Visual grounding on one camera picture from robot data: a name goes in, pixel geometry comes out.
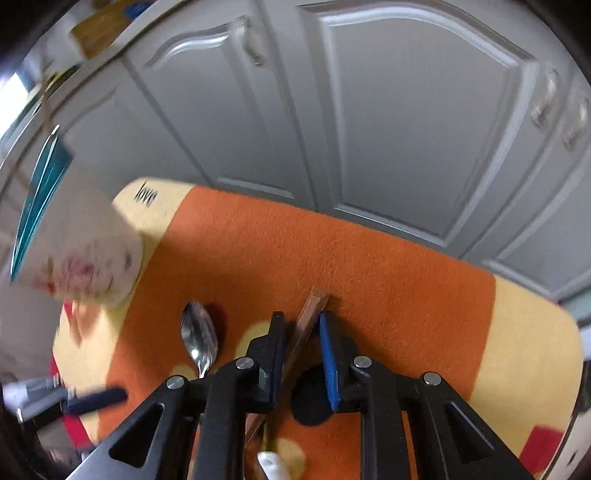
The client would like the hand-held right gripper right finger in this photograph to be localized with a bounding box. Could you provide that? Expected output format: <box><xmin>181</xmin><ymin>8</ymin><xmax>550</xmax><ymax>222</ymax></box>
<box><xmin>318</xmin><ymin>311</ymin><xmax>536</xmax><ymax>480</ymax></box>

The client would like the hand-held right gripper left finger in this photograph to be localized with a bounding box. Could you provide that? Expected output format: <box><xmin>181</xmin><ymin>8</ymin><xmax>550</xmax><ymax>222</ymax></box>
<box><xmin>65</xmin><ymin>311</ymin><xmax>287</xmax><ymax>480</ymax></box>

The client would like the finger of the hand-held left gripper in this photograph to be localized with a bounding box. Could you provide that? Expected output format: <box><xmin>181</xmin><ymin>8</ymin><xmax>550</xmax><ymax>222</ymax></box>
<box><xmin>62</xmin><ymin>388</ymin><xmax>129</xmax><ymax>415</ymax></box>

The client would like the metal spoon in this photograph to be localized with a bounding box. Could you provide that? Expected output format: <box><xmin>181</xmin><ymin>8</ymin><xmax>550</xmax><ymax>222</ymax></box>
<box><xmin>180</xmin><ymin>301</ymin><xmax>219</xmax><ymax>379</ymax></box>

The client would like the white ceramic spoon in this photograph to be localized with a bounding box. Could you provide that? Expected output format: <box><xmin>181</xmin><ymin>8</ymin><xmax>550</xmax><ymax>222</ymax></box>
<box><xmin>256</xmin><ymin>451</ymin><xmax>296</xmax><ymax>480</ymax></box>

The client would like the white utensil holder teal lid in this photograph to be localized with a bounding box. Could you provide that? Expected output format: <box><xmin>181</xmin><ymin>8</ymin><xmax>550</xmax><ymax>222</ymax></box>
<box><xmin>9</xmin><ymin>124</ymin><xmax>144</xmax><ymax>310</ymax></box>

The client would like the orange red printed blanket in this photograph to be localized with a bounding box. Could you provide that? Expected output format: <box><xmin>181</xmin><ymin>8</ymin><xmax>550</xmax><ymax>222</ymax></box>
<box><xmin>51</xmin><ymin>178</ymin><xmax>585</xmax><ymax>480</ymax></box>

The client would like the grey cabinet door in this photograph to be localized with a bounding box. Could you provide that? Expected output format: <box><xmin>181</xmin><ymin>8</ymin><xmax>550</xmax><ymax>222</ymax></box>
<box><xmin>0</xmin><ymin>55</ymin><xmax>218</xmax><ymax>217</ymax></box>
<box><xmin>261</xmin><ymin>0</ymin><xmax>573</xmax><ymax>266</ymax></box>
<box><xmin>462</xmin><ymin>69</ymin><xmax>591</xmax><ymax>301</ymax></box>
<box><xmin>122</xmin><ymin>0</ymin><xmax>324</xmax><ymax>210</ymax></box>

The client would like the metal cabinet handle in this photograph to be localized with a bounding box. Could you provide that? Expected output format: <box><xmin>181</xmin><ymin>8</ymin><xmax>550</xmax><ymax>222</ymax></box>
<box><xmin>235</xmin><ymin>17</ymin><xmax>265</xmax><ymax>66</ymax></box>
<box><xmin>562</xmin><ymin>95</ymin><xmax>589</xmax><ymax>149</ymax></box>
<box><xmin>531</xmin><ymin>69</ymin><xmax>559</xmax><ymax>126</ymax></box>

